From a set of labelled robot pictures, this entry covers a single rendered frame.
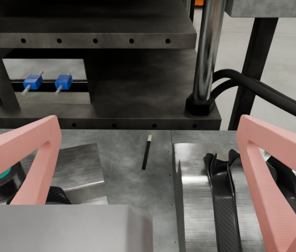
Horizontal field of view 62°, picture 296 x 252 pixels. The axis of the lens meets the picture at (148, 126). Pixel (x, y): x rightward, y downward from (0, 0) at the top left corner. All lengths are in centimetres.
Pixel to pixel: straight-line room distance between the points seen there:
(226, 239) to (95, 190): 24
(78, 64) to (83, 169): 45
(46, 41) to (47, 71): 10
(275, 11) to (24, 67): 84
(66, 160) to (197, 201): 27
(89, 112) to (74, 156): 37
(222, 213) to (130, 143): 36
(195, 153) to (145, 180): 14
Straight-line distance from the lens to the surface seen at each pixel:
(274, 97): 79
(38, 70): 94
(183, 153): 61
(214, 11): 75
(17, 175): 51
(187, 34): 83
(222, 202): 46
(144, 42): 83
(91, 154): 54
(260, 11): 93
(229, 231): 46
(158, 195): 60
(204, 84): 83
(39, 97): 99
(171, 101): 94
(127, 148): 71
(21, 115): 97
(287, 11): 97
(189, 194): 45
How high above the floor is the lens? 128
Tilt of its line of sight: 37 degrees down
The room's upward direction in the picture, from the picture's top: straight up
